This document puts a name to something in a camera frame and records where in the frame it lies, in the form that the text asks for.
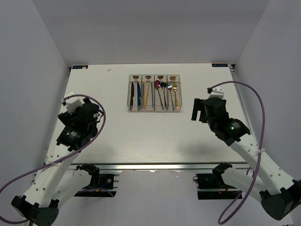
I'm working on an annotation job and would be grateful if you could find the blue knife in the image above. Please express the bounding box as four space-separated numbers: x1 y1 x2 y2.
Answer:
137 82 141 111

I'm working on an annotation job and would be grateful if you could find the clear container far left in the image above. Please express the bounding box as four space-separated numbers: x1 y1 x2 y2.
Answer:
127 74 142 112

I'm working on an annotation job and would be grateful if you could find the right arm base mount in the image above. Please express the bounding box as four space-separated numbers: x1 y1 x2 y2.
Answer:
193 173 242 200

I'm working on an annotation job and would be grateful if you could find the table corner label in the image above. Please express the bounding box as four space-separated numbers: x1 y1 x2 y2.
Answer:
72 65 88 70
212 63 228 67

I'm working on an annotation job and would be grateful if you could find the iridescent rainbow spoon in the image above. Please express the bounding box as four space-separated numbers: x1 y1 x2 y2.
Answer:
155 80 164 110

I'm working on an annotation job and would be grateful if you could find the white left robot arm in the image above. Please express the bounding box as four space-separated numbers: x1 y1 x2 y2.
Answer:
11 92 106 226

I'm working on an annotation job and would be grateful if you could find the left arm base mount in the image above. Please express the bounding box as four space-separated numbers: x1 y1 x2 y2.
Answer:
74 169 119 198

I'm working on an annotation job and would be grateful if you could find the left table corner label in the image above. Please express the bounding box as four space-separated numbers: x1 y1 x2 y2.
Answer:
72 65 88 70

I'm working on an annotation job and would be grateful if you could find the right table corner label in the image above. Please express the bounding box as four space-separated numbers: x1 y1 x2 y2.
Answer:
212 63 228 67

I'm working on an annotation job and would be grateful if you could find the wooden chopstick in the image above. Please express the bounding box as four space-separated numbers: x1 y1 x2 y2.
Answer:
143 83 146 110
145 84 150 106

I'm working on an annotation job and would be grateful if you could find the black spoon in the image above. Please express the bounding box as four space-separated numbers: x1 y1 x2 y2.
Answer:
160 82 167 109

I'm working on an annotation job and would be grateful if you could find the iridescent fork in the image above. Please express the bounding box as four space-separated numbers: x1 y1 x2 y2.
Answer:
167 82 174 111

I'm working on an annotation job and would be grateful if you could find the black iridescent knife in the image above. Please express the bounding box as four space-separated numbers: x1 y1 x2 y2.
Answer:
129 82 135 111

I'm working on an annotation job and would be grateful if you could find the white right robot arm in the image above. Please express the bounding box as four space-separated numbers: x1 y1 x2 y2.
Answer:
191 86 301 220

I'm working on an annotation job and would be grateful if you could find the gold fork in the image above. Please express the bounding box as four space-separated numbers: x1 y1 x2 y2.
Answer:
173 83 179 110

